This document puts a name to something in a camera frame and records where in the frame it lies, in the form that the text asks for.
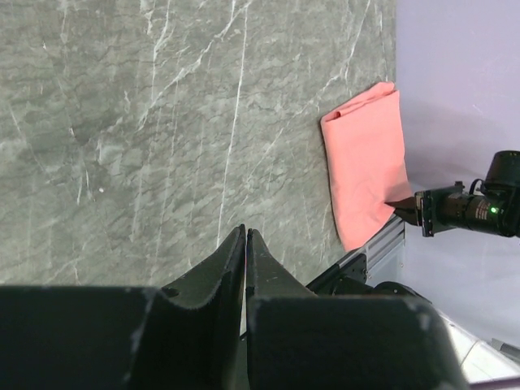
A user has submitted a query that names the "aluminium rail frame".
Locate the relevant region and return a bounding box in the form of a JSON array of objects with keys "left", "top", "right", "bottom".
[{"left": 304, "top": 213, "right": 407, "bottom": 292}]

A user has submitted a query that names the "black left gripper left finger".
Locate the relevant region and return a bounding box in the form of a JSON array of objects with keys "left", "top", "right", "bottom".
[{"left": 1, "top": 226, "right": 246, "bottom": 389}]

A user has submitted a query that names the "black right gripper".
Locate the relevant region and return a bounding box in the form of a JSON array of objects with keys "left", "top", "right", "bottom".
[{"left": 385, "top": 150, "right": 519, "bottom": 237}]

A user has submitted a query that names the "salmon pink t shirt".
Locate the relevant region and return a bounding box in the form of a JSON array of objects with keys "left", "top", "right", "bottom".
[{"left": 320, "top": 82, "right": 412, "bottom": 251}]

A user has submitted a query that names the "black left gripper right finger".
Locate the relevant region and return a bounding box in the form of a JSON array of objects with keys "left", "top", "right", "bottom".
[{"left": 246, "top": 229, "right": 468, "bottom": 389}]

